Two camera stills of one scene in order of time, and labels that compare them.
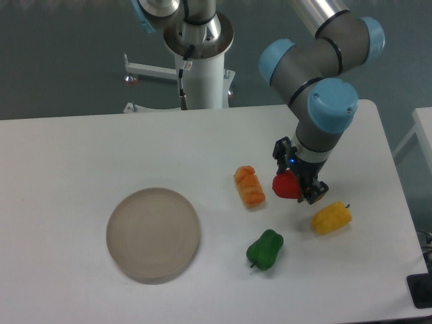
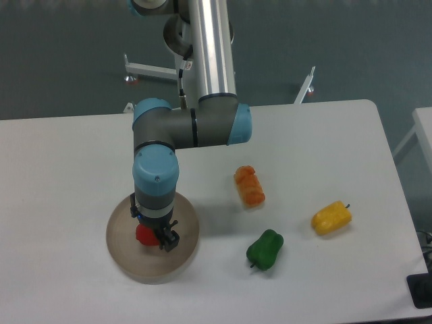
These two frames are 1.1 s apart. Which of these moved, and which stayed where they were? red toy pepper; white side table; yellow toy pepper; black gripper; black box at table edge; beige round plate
Moved: black gripper; red toy pepper
Stayed: white side table; black box at table edge; yellow toy pepper; beige round plate
